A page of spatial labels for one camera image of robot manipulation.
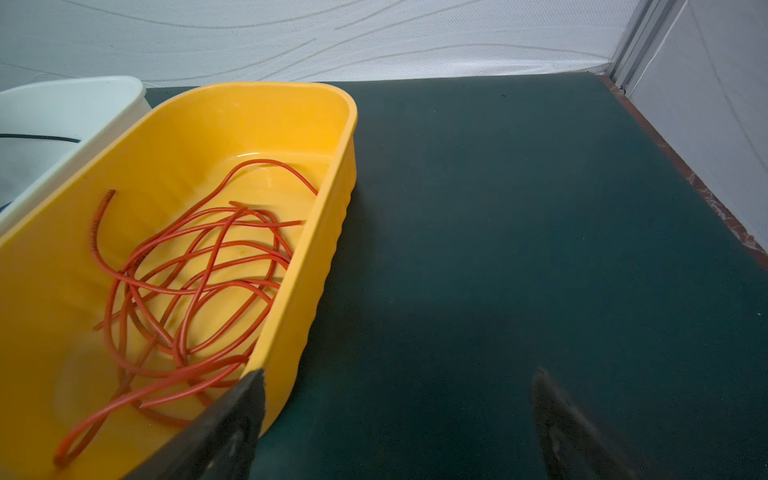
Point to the yellow plastic bin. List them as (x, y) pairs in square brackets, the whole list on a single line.
[(190, 252)]

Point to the white plastic bin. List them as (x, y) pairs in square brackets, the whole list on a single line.
[(50, 130)]

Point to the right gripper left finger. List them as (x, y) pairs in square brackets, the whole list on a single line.
[(219, 444)]

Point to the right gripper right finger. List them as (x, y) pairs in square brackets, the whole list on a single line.
[(573, 444)]

